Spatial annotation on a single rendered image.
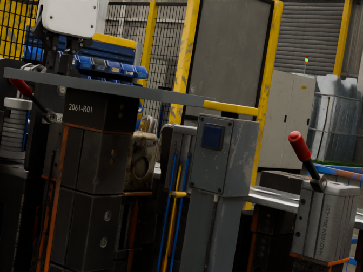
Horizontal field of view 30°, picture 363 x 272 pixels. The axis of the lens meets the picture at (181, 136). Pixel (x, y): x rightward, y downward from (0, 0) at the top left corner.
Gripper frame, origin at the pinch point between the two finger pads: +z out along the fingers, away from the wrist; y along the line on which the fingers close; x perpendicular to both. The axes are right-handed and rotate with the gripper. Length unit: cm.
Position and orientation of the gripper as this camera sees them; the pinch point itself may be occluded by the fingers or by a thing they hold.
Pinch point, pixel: (59, 63)
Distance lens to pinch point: 126.2
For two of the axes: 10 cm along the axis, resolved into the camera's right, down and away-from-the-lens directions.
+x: -6.0, -1.3, 7.9
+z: -1.5, 9.9, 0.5
